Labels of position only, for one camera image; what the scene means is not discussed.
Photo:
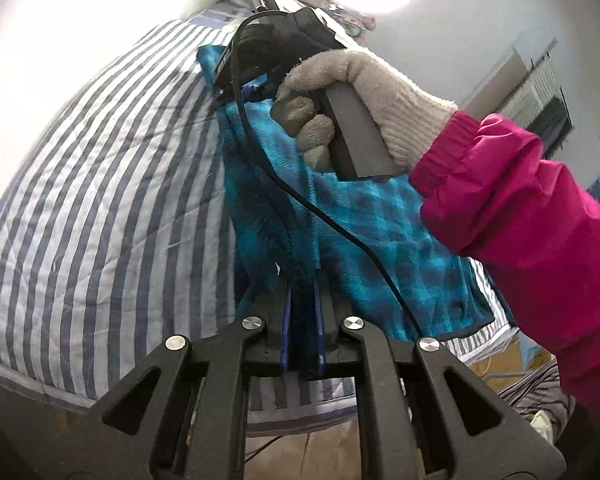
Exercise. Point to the person's right hand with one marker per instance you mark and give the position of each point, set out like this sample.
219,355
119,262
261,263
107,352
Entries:
380,90

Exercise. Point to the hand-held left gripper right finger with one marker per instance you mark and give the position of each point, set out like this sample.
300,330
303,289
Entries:
319,325

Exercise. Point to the teal plaid fleece garment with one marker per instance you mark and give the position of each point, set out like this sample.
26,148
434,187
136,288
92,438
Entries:
370,255

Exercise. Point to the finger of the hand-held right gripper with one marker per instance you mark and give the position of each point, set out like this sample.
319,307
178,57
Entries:
252,92

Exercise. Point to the grey striped cloth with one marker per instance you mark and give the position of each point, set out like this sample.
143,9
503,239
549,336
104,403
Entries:
535,390

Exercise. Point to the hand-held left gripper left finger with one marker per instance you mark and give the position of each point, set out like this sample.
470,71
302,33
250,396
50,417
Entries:
287,320

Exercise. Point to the blue white striped blanket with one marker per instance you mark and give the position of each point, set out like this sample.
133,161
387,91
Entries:
105,185

